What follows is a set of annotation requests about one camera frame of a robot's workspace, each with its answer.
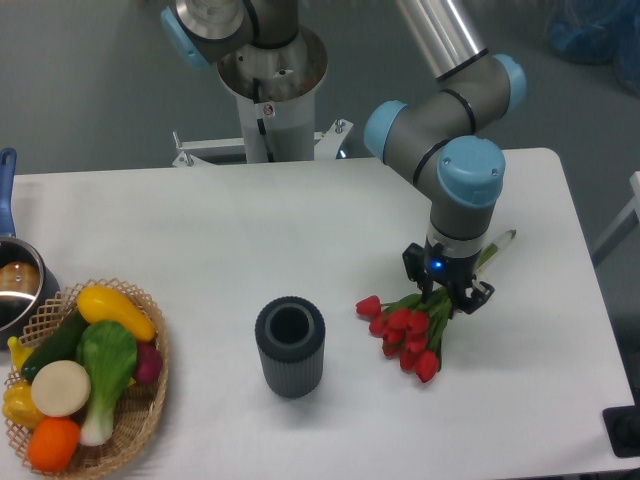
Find dark green cucumber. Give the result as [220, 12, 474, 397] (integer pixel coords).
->
[21, 310, 89, 382]

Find yellow bell pepper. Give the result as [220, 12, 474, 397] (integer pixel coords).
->
[2, 380, 45, 430]

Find red tulip bouquet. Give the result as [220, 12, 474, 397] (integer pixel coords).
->
[355, 286, 462, 383]

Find black box at table edge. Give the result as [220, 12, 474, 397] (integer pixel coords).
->
[602, 405, 639, 458]

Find purple red radish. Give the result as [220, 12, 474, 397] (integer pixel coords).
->
[133, 343, 163, 385]

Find beige round bun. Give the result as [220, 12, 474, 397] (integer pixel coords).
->
[31, 360, 91, 417]

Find blue handled saucepan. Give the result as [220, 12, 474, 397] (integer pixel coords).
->
[1, 147, 59, 351]

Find yellow banana tip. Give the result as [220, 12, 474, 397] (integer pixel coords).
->
[7, 336, 34, 371]

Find dark grey ribbed vase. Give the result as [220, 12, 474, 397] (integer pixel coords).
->
[254, 296, 326, 399]

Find yellow squash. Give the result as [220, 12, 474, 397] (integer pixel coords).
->
[76, 285, 156, 342]

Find orange fruit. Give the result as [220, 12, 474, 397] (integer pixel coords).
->
[27, 417, 80, 473]

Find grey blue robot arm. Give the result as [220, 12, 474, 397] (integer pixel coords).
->
[160, 1, 527, 313]

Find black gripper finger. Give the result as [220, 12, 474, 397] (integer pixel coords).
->
[402, 243, 434, 303]
[452, 279, 495, 315]

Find white furniture leg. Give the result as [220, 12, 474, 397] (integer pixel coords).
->
[591, 171, 639, 267]

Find woven wicker basket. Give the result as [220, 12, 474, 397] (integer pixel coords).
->
[1, 279, 170, 479]

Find green bok choy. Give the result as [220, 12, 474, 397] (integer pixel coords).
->
[76, 320, 137, 447]

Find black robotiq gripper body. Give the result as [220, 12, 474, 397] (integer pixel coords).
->
[423, 244, 480, 298]

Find blue plastic bags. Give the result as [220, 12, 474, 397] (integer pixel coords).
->
[545, 1, 639, 95]

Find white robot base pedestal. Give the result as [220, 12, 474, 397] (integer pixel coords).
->
[172, 93, 353, 167]

